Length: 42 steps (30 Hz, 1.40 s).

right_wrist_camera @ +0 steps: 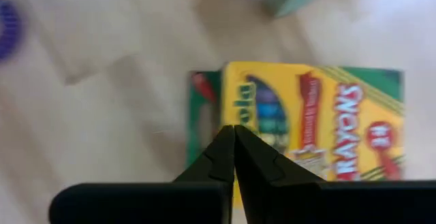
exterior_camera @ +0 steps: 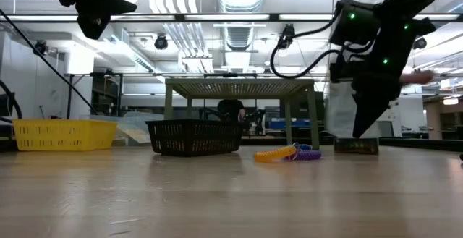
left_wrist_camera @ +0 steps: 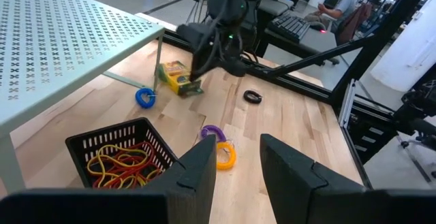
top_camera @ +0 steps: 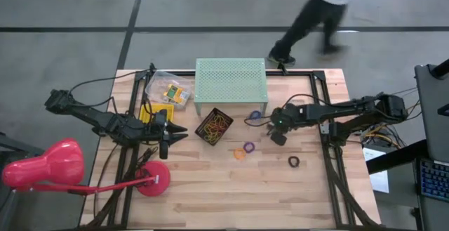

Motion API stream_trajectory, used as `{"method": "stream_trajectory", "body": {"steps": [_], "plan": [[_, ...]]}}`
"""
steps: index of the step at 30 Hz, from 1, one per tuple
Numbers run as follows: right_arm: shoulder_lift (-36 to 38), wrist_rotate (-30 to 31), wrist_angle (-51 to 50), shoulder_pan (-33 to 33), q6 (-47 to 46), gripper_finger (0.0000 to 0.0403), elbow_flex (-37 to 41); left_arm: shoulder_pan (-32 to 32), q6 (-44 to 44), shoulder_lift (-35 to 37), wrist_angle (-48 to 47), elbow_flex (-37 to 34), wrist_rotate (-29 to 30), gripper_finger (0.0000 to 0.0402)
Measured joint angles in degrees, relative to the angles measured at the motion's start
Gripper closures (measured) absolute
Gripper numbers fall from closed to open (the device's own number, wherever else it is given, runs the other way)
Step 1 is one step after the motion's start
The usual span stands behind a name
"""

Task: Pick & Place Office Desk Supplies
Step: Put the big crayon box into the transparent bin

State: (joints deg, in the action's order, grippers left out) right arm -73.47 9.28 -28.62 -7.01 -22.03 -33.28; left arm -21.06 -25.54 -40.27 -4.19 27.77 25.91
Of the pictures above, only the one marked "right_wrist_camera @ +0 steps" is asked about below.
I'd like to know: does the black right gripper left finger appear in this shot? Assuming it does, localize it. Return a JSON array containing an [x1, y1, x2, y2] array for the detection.
[[49, 125, 236, 224]]

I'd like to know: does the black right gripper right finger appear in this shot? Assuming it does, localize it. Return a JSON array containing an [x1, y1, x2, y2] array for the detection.
[[234, 125, 436, 224]]

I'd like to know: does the yellow green crayon box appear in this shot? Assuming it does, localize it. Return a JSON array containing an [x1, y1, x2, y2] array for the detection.
[[185, 61, 406, 212]]

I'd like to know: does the purple spiral coil wristband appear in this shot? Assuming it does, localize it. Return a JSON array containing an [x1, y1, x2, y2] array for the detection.
[[0, 0, 23, 63]]

